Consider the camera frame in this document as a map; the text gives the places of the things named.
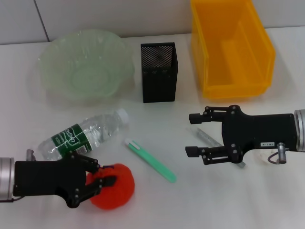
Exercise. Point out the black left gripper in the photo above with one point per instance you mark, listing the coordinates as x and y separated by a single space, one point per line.
47 177

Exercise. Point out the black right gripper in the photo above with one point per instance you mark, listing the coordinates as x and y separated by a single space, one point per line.
262 132

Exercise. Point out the red-orange knitted orange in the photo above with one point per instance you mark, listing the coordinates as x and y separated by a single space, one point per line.
119 190

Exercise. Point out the clear water bottle green label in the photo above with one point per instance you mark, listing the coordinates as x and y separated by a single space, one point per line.
95 130

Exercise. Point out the white paper ball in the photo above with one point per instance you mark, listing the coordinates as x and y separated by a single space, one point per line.
264 160

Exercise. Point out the grey pen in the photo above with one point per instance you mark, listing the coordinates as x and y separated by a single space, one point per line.
206 137

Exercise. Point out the black mesh pen holder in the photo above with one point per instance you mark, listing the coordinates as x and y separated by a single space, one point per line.
159 83

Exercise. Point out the green glass fruit plate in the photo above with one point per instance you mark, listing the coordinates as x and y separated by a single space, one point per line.
85 66

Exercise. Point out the green toothbrush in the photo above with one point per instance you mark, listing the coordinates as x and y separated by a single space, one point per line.
150 159

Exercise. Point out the yellow plastic bin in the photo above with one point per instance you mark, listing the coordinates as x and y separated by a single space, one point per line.
236 59

